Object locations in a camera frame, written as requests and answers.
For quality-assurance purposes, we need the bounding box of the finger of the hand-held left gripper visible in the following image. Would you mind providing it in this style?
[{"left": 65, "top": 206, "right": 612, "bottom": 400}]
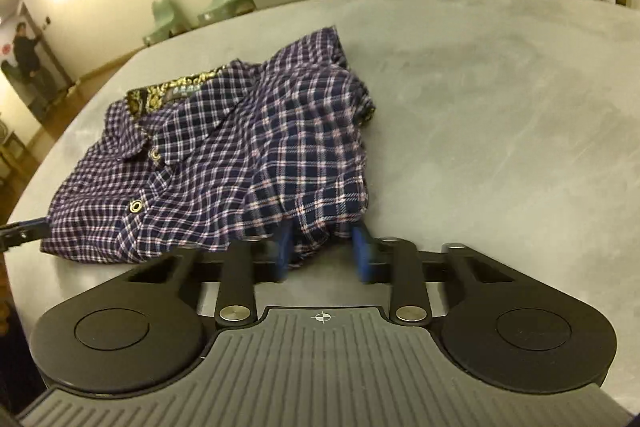
[{"left": 0, "top": 217, "right": 51, "bottom": 254}]

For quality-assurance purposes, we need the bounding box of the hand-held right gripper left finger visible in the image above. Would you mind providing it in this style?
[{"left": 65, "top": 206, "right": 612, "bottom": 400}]
[{"left": 122, "top": 222, "right": 296, "bottom": 327}]

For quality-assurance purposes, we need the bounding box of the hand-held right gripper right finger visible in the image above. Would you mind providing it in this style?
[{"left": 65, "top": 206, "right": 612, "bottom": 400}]
[{"left": 350, "top": 224, "right": 518, "bottom": 327}]

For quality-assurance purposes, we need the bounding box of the navy plaid shirt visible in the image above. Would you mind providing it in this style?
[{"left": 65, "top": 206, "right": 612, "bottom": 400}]
[{"left": 40, "top": 26, "right": 377, "bottom": 267}]

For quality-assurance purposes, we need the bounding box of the wooden chair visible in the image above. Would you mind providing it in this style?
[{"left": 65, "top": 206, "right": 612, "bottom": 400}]
[{"left": 0, "top": 112, "right": 32, "bottom": 188}]

